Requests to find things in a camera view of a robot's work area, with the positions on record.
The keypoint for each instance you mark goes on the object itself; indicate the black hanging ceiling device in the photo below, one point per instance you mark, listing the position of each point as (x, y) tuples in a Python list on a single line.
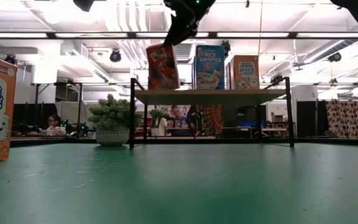
[(226, 48)]

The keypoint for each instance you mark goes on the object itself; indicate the white draped cloth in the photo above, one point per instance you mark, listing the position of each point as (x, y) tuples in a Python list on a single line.
[(71, 110)]

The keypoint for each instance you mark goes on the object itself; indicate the brown spotted white cloth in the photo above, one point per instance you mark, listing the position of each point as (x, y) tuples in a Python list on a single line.
[(345, 118)]

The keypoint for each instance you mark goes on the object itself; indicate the red Froot Loops cereal box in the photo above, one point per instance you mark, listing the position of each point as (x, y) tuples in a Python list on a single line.
[(163, 68)]

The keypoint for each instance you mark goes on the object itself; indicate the small leafy potted plant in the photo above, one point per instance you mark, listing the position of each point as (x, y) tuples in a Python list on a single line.
[(155, 116)]

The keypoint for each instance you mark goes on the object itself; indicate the black partition panel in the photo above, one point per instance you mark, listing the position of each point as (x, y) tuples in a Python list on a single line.
[(306, 118)]

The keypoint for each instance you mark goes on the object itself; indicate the black metal rack frame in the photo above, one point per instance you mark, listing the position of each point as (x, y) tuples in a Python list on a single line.
[(80, 105)]

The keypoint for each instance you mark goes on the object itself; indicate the black ceiling spotlight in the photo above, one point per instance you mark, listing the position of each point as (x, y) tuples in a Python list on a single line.
[(335, 57), (115, 56), (10, 59)]

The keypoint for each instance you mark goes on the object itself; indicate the green table mat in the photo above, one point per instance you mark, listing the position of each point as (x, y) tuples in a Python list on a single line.
[(179, 193)]

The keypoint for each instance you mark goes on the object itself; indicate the orange patterned backdrop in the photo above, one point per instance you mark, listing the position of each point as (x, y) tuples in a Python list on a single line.
[(216, 119)]

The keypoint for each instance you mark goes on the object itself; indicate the black table frame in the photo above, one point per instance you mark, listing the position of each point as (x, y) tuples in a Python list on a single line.
[(57, 141)]

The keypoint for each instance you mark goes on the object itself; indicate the person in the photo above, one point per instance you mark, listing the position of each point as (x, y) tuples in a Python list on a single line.
[(54, 123), (177, 113)]

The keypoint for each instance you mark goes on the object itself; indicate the black overhead frame bar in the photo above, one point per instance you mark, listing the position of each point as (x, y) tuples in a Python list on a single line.
[(104, 34)]

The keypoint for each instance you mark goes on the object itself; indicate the small black ceiling device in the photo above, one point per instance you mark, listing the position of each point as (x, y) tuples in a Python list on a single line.
[(277, 78)]

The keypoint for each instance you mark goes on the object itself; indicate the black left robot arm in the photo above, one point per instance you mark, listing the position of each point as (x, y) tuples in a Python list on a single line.
[(83, 4)]

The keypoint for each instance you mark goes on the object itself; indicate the succulent plant in white pot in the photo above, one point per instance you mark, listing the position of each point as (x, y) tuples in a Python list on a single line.
[(113, 118)]

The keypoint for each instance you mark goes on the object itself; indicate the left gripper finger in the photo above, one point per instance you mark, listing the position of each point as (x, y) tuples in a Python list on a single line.
[(180, 32)]

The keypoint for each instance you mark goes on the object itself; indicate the black-framed wooden shelf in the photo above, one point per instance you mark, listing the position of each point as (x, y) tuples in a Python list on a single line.
[(210, 97)]

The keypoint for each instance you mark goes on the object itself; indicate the background robot with green lights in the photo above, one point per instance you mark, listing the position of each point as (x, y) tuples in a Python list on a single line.
[(79, 129)]

